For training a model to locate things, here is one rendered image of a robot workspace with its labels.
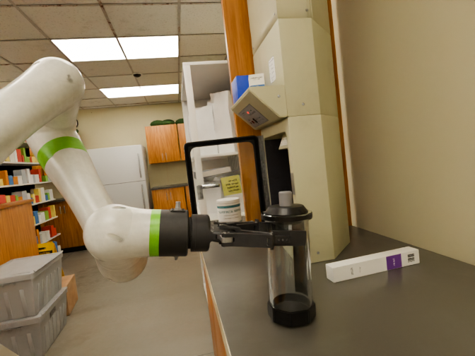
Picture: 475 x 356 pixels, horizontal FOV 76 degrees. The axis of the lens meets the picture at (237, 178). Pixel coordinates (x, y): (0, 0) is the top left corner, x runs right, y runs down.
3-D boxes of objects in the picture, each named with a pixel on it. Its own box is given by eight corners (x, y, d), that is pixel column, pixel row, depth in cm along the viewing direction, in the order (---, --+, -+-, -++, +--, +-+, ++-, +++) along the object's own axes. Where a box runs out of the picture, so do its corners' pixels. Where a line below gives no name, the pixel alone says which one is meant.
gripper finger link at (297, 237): (271, 229, 60) (272, 230, 60) (305, 230, 62) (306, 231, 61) (271, 245, 61) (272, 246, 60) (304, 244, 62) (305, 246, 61)
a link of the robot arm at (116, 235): (70, 248, 50) (83, 192, 57) (85, 273, 60) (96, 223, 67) (157, 248, 53) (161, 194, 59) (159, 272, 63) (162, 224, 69)
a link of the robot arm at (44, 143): (18, 101, 79) (68, 101, 88) (17, 138, 87) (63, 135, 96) (44, 147, 73) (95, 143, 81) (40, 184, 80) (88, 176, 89)
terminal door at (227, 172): (268, 230, 127) (257, 134, 125) (194, 240, 125) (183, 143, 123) (268, 230, 128) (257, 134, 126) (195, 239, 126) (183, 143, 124)
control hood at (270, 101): (260, 129, 126) (257, 105, 126) (288, 116, 94) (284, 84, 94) (233, 132, 124) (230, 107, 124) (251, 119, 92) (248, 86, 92)
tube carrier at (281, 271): (305, 296, 73) (300, 206, 72) (326, 317, 62) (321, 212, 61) (261, 302, 71) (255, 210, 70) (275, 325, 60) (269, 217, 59)
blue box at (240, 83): (258, 104, 123) (255, 81, 122) (264, 98, 113) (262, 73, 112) (233, 106, 121) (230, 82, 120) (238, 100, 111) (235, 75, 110)
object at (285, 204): (298, 217, 71) (297, 188, 71) (316, 223, 62) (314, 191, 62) (260, 220, 69) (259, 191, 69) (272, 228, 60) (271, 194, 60)
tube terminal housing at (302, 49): (326, 232, 133) (309, 53, 129) (373, 252, 102) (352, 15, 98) (272, 241, 129) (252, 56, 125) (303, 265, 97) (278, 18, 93)
